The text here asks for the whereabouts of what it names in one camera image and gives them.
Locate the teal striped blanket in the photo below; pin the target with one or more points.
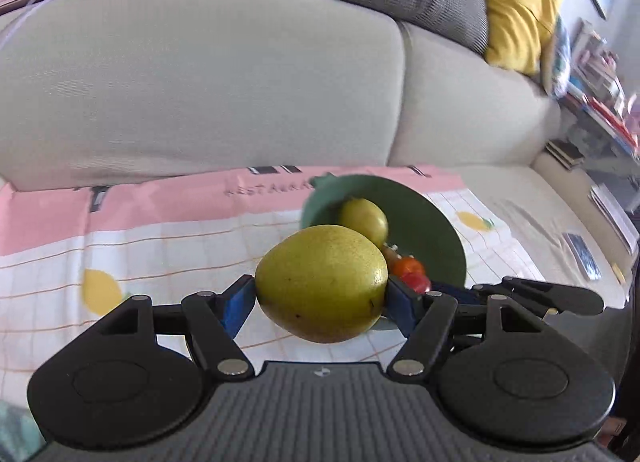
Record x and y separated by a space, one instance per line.
17 432

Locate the yellow cushion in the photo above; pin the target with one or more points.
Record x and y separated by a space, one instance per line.
520 7

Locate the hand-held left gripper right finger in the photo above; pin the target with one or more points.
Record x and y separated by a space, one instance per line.
401 307

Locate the red cherry tomato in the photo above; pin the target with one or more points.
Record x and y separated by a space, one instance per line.
407 266
419 283

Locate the stack of dark books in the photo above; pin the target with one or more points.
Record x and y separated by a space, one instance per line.
564 153

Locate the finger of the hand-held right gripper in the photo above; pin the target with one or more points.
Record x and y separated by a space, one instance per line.
462 294
570 298

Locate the blue patterned cushion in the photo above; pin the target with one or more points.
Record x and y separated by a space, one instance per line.
560 57

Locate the white booklet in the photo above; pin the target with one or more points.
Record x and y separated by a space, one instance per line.
612 212

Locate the yellow lemon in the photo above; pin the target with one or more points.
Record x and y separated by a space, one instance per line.
363 219

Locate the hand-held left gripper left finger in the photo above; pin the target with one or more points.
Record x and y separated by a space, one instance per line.
240 304

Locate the checked lemon print tablecloth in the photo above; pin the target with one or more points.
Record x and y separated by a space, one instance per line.
150 252

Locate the yellow sticky note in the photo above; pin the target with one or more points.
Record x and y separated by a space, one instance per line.
618 273

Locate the pile of colourful books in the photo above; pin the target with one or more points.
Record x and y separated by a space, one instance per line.
605 92

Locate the small brown kiwi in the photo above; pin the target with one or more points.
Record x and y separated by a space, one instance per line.
391 253

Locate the beige sofa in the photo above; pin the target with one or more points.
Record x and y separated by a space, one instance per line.
200 82

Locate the green pear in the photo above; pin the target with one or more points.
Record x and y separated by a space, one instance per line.
320 282

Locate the green plastic colander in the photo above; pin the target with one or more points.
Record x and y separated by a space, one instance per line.
425 227

